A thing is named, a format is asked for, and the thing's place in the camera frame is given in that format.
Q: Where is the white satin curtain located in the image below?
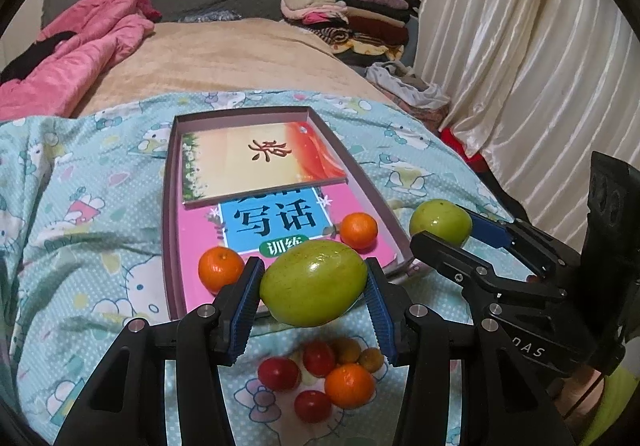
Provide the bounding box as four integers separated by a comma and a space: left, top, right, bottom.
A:
410, 0, 640, 237

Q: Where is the shallow cardboard box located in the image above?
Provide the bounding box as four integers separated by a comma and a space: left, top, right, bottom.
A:
161, 106, 415, 323

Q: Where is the red cloth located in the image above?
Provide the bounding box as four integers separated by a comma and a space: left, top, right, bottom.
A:
440, 126, 481, 159

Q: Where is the person's right forearm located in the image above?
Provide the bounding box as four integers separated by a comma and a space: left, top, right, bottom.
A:
550, 363, 640, 446

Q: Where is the white crumpled cloth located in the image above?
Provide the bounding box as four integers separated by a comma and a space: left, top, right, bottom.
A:
365, 61, 451, 109

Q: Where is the blue patterned cloth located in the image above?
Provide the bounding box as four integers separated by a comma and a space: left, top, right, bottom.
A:
177, 10, 243, 23

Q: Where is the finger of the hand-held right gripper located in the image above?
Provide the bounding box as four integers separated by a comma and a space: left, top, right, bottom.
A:
410, 230, 568, 309
465, 208, 583, 282

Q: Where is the small yellow-brown fruit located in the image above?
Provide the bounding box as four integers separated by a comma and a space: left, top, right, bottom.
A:
334, 337, 363, 367
358, 347, 386, 373

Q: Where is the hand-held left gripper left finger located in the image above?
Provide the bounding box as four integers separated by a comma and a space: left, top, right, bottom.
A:
54, 256, 266, 446

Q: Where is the large green fruit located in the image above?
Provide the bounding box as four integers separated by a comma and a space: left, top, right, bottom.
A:
259, 240, 369, 328

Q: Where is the stack of folded clothes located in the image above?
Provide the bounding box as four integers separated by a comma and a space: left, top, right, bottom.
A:
280, 0, 423, 69

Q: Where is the pink and blue book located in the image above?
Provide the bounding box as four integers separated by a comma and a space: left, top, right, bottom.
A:
176, 183, 401, 314

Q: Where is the light blue cartoon printed blanket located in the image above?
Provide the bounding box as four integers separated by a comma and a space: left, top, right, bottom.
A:
0, 91, 521, 446

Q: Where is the cream and orange book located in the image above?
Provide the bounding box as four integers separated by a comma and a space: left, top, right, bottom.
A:
181, 122, 348, 203

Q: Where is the beige blanket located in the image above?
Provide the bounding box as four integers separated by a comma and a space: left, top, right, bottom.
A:
70, 17, 396, 119

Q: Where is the black cloth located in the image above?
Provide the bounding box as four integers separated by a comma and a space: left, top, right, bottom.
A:
0, 31, 76, 82

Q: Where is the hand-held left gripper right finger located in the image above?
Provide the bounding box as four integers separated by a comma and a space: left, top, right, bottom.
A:
364, 261, 576, 446

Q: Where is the orange tangerine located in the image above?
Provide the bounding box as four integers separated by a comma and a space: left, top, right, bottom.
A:
340, 212, 379, 250
324, 363, 376, 410
198, 246, 247, 292

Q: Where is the red cherry tomato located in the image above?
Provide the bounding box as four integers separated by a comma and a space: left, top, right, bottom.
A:
293, 390, 332, 423
257, 357, 302, 393
302, 341, 337, 378

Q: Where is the pink quilt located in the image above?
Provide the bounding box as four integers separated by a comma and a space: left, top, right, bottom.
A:
0, 0, 163, 119

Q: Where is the small green fruit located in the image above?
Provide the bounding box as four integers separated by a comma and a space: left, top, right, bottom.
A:
409, 199, 473, 249

